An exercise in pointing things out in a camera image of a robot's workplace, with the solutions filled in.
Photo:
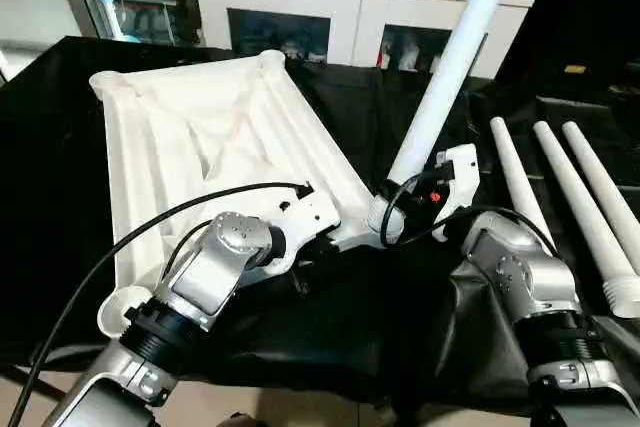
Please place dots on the white plastic table leg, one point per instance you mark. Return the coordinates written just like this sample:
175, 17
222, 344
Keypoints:
585, 212
605, 182
520, 182
450, 77

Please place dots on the small yellow tag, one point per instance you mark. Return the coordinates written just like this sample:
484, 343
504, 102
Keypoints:
575, 69

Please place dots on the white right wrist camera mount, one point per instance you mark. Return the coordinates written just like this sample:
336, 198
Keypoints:
458, 182

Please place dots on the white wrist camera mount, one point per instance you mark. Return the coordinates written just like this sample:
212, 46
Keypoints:
305, 217
458, 182

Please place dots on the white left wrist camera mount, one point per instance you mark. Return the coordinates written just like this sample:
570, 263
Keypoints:
305, 217

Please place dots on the white plastic table top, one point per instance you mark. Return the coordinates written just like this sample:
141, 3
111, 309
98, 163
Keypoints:
200, 137

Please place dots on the black work mat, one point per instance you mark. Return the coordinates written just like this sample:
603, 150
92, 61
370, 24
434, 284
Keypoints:
350, 347

